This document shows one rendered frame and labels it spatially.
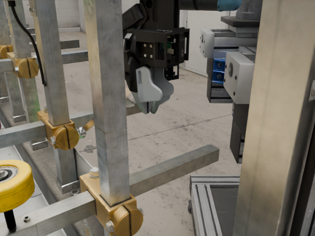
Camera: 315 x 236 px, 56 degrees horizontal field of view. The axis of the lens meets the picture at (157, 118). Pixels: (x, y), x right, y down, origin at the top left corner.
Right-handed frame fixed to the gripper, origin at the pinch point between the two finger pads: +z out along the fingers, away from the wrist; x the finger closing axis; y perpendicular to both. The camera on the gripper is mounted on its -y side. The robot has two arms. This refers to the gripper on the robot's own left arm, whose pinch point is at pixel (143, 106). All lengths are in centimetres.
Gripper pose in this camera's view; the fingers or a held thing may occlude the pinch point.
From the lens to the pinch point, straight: 54.7
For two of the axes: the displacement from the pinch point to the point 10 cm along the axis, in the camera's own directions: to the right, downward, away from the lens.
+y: 8.3, 2.2, -5.2
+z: 0.0, 9.2, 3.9
